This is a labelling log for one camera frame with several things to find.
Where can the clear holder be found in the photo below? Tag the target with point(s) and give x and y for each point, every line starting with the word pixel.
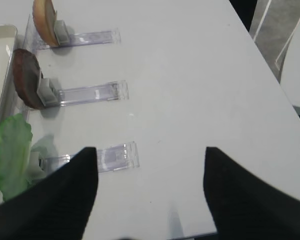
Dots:
pixel 110 159
pixel 65 39
pixel 50 96

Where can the clear holder top right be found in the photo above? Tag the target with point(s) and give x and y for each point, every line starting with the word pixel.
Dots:
pixel 65 39

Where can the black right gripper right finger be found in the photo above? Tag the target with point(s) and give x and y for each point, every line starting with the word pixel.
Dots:
pixel 243 206

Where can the clear holder middle right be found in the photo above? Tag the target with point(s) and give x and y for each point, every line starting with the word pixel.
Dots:
pixel 50 96

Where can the white chair frame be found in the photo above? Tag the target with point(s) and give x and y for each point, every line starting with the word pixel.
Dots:
pixel 273 24

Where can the upright brown meat patty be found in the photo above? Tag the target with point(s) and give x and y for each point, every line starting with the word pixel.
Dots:
pixel 26 74

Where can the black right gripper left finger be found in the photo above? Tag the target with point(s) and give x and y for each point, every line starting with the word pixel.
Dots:
pixel 56 208

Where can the clear holder bottom right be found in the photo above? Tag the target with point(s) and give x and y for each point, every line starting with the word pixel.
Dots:
pixel 110 159

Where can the upright green lettuce leaf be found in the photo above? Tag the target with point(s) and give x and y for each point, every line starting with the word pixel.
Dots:
pixel 22 163

